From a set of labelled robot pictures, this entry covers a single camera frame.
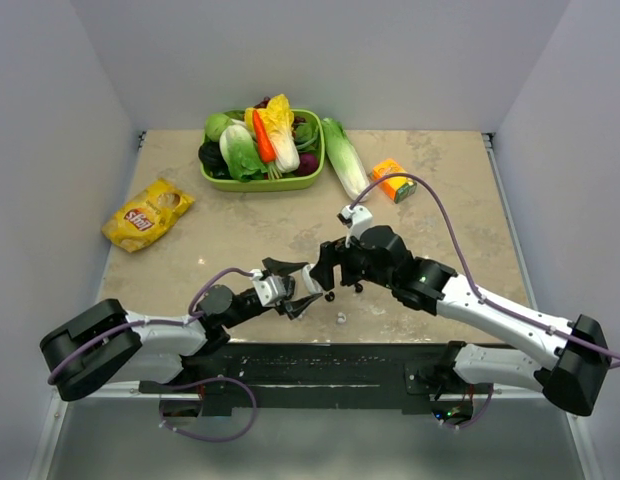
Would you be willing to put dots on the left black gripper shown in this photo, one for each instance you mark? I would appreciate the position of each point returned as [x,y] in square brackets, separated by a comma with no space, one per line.
[294,306]

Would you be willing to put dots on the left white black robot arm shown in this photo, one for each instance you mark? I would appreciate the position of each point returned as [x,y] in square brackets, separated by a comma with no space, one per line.
[109,344]

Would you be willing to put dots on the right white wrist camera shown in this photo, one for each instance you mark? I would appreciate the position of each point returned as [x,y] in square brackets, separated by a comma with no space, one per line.
[357,220]

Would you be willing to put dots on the white earbud charging case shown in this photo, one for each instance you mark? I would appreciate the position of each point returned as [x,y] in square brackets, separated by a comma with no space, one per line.
[312,286]

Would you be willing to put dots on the aluminium frame rail right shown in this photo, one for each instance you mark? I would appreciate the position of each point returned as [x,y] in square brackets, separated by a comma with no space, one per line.
[488,140]

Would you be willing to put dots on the purple onion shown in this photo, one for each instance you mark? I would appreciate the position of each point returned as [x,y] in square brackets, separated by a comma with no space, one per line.
[308,164]

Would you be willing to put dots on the green round vegetable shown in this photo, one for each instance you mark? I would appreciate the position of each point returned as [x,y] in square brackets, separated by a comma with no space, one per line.
[216,124]

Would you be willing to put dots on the orange toy carrot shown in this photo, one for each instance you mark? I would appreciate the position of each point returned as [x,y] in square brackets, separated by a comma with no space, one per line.
[265,148]

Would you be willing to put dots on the green white bok choy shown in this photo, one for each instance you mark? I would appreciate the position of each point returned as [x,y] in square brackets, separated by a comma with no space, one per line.
[240,154]

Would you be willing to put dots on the yellow white cabbage in tray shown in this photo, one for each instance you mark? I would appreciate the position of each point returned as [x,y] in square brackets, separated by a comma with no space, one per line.
[277,119]

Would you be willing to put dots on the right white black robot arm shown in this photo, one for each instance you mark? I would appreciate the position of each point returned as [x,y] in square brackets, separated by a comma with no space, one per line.
[560,358]

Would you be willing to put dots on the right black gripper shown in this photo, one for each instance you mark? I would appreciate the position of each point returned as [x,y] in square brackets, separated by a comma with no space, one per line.
[331,254]

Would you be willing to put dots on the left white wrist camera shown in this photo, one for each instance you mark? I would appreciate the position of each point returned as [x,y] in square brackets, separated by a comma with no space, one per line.
[268,287]

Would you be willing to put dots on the napa cabbage on table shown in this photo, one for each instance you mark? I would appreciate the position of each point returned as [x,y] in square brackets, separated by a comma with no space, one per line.
[344,159]

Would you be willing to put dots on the yellow Lays chips bag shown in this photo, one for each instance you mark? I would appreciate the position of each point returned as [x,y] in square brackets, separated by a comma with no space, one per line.
[148,216]

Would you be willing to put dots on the orange juice carton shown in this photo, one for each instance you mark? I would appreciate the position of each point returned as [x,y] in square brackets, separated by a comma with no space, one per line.
[397,189]

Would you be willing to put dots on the dark green leafy vegetable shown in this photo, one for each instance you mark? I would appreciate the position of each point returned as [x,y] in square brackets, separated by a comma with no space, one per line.
[305,136]

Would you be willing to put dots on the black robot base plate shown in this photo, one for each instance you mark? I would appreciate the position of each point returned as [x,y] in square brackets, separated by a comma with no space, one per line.
[389,376]

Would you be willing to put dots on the dark red grapes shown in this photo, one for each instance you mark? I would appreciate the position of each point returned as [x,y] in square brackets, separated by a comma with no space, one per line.
[263,103]

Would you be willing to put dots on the green plastic vegetable tray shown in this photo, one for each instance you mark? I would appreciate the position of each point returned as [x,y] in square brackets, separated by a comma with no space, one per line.
[221,180]

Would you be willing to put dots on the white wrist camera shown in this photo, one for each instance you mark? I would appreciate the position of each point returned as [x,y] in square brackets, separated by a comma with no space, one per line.
[357,220]
[268,287]

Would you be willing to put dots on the black round vegetable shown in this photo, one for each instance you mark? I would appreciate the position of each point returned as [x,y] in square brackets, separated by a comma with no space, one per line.
[210,155]

